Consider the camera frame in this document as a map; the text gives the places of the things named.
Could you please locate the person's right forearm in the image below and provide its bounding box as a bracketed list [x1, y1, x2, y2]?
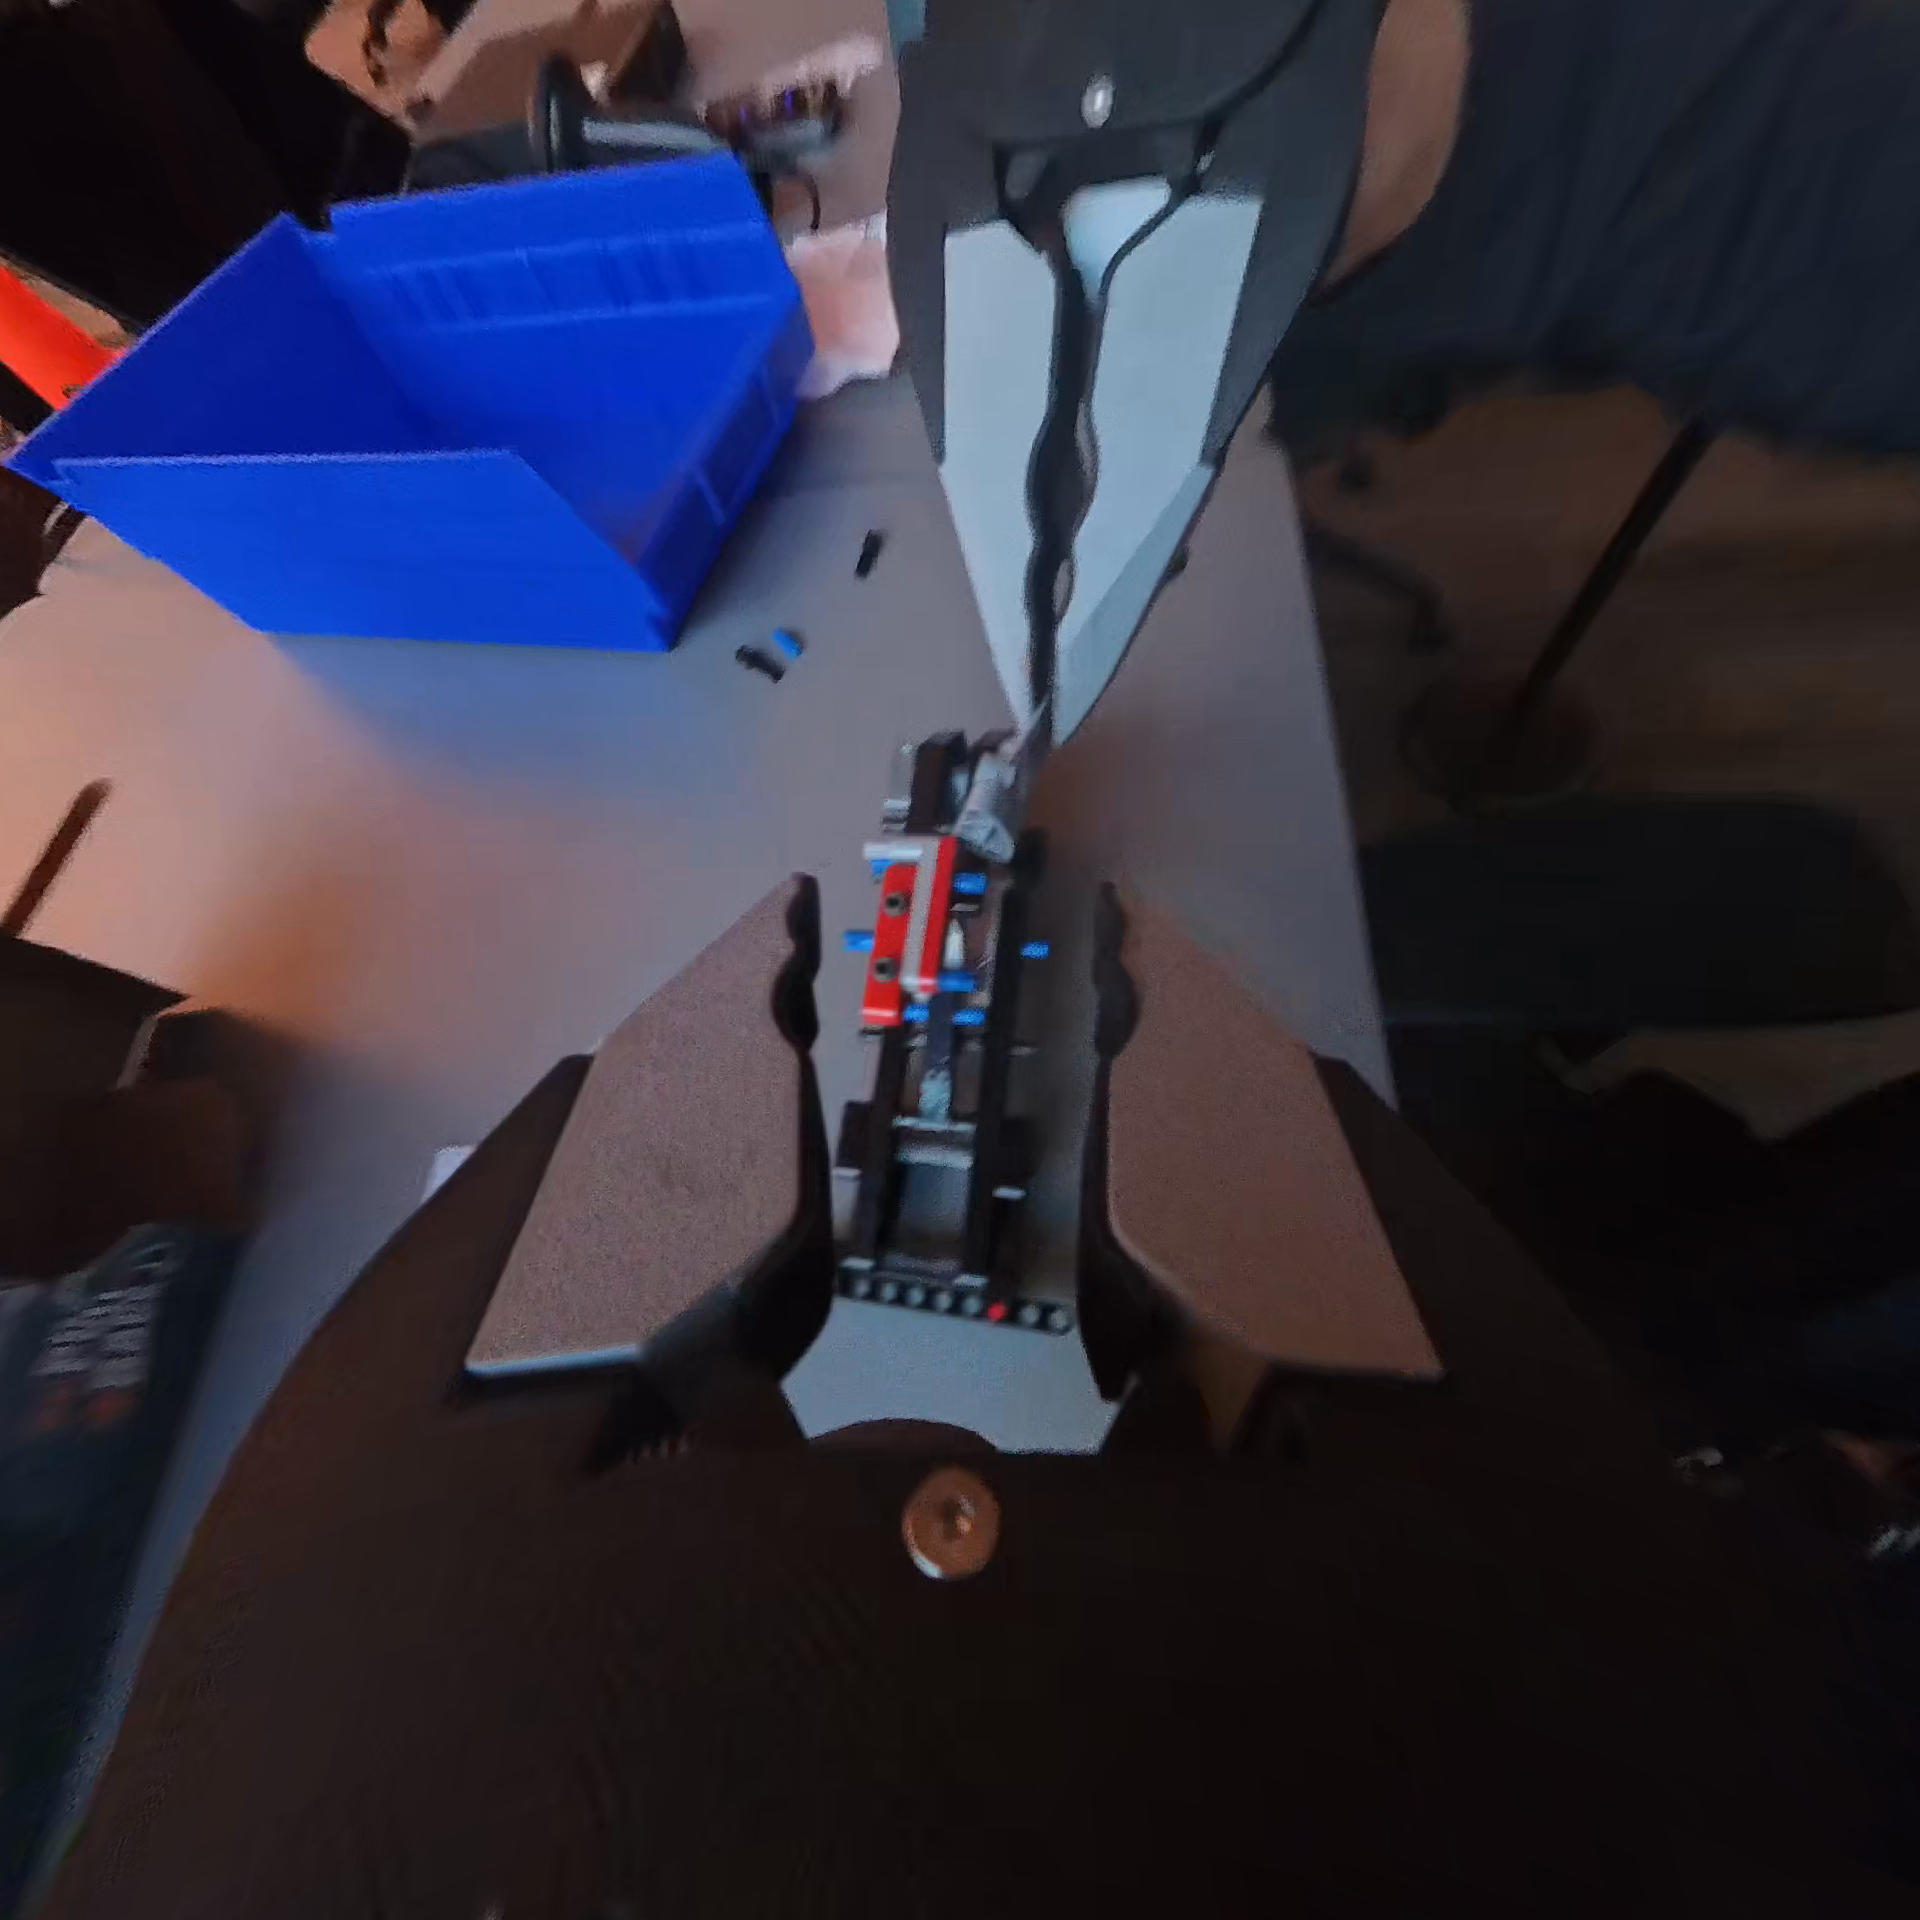
[1320, 0, 1479, 295]

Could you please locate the dark seat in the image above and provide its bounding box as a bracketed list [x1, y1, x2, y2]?
[1356, 795, 1920, 1444]

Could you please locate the black and red lego assembly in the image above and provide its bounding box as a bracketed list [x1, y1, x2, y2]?
[833, 732, 1076, 1339]

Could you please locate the dark printed lego box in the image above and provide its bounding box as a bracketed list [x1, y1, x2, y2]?
[0, 938, 294, 1878]

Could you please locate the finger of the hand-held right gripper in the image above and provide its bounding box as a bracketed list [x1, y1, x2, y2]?
[1040, 149, 1374, 751]
[888, 149, 1089, 738]

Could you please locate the black floor stand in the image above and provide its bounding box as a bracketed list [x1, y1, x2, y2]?
[1400, 412, 1720, 811]

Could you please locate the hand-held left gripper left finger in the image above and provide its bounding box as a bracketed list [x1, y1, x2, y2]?
[461, 874, 840, 1394]

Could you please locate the small grey lego piece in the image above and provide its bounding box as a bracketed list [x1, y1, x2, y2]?
[958, 750, 1040, 862]

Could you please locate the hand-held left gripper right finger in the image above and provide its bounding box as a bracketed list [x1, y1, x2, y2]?
[1081, 883, 1446, 1402]

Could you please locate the blue plastic bin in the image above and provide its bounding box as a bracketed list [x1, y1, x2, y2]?
[7, 149, 820, 655]

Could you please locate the orange-red object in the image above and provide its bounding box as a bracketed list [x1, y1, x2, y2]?
[0, 262, 129, 415]

